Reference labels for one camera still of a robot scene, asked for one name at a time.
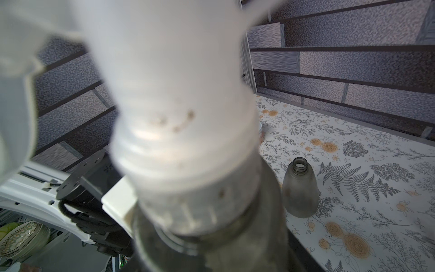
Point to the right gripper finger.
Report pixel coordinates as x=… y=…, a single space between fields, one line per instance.
x=303 y=260

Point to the grey spray bottle front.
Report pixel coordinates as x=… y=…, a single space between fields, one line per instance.
x=256 y=242

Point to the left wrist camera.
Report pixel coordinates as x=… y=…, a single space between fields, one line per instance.
x=120 y=202

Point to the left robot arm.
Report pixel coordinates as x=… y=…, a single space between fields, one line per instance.
x=70 y=202

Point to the clear white spray nozzle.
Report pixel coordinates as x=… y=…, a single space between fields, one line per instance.
x=186 y=135

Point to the grey spray bottle middle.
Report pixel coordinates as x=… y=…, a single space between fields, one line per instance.
x=300 y=194

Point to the grey spray bottle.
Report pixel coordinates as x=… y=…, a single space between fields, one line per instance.
x=300 y=194
x=256 y=242

